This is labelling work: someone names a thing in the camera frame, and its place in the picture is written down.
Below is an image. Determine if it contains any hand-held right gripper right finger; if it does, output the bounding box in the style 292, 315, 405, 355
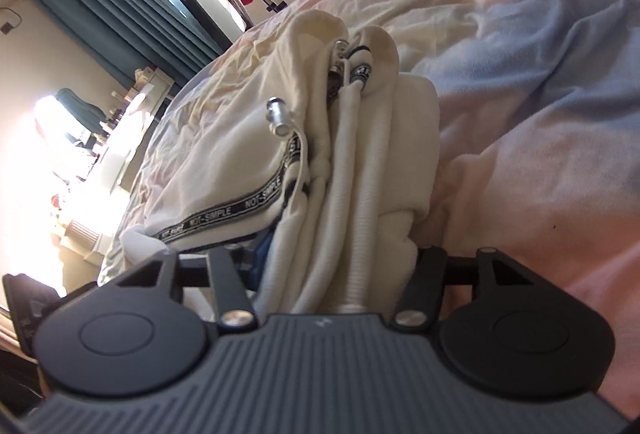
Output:
392, 248, 538, 329

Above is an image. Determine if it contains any black wall adapter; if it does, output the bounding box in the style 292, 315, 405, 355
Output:
0, 7, 23, 35

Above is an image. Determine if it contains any bed with pink sheet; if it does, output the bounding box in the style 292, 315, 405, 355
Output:
97, 0, 640, 415

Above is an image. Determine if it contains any white vanity desk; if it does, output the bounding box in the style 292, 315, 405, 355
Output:
50, 69, 176, 265

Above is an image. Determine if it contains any cream white hoodie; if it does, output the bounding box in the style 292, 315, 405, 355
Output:
120, 10, 441, 315

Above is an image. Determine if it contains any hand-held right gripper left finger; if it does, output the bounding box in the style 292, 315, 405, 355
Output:
102, 234, 273, 330

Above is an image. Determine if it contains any wavy frame mirror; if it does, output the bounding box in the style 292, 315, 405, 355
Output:
35, 87, 108, 150

